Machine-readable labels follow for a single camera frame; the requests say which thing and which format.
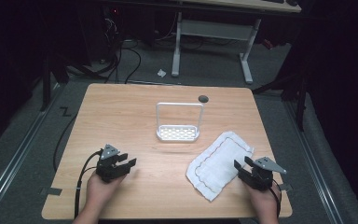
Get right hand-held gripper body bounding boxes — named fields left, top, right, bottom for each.
left=244, top=156, right=287, bottom=191

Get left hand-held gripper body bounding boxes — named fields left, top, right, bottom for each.
left=95, top=143, right=123, bottom=183

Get white quilted cloth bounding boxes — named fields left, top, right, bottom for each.
left=186, top=131, right=255, bottom=203

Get white plastic rack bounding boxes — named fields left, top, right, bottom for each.
left=155, top=102, right=205, bottom=143

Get person's right hand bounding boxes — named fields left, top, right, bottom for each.
left=241, top=181, right=281, bottom=217

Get person's left hand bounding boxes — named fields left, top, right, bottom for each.
left=86, top=173, right=127, bottom=210

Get black metal stand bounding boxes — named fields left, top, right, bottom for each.
left=251, top=73, right=310, bottom=133
left=39, top=55, right=71, bottom=112

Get white-legged desk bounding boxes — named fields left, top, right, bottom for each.
left=171, top=0, right=302, bottom=85

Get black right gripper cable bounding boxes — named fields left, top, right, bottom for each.
left=268, top=178, right=282, bottom=218

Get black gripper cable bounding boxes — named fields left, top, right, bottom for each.
left=268, top=178, right=282, bottom=218
left=74, top=150, right=103, bottom=219

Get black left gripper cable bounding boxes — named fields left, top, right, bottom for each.
left=74, top=150, right=103, bottom=219

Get metal floor rail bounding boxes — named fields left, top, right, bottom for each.
left=283, top=100, right=345, bottom=224
left=0, top=83, right=63, bottom=222

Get black floor cable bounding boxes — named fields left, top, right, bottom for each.
left=52, top=113, right=79, bottom=173

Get black floor cables bundle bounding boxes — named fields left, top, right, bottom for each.
left=101, top=12, right=143, bottom=85

